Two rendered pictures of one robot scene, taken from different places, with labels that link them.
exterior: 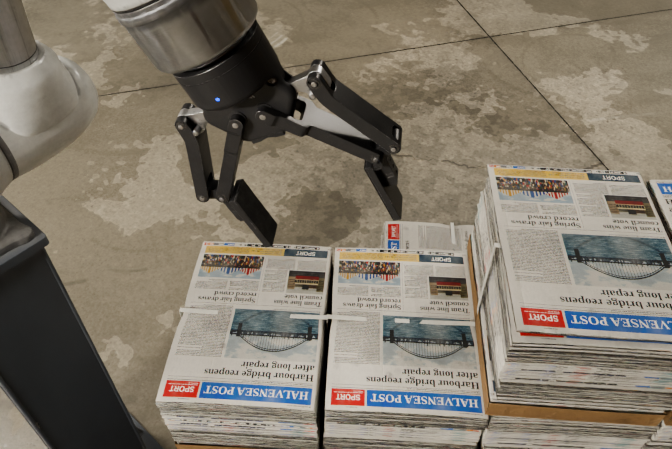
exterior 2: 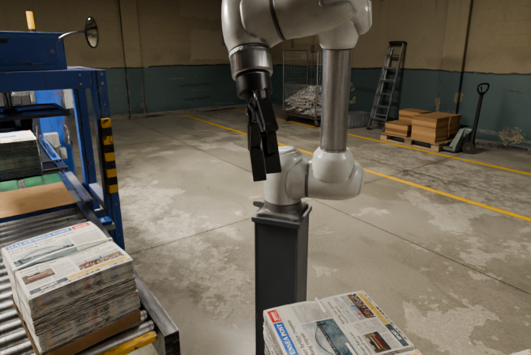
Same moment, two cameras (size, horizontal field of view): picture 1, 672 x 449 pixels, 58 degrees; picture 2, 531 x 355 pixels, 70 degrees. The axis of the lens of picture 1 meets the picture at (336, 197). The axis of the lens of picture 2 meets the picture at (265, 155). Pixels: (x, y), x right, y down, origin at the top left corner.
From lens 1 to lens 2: 72 cm
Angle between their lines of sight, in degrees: 65
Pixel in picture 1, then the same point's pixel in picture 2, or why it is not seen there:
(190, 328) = (308, 306)
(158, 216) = (432, 338)
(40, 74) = (334, 157)
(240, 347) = (310, 329)
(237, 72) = (241, 81)
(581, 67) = not seen: outside the picture
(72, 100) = (343, 177)
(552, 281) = not seen: outside the picture
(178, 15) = (232, 56)
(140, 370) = not seen: outside the picture
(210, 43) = (235, 67)
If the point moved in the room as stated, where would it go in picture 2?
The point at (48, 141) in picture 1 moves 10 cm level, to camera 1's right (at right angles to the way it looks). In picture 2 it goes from (324, 187) to (338, 196)
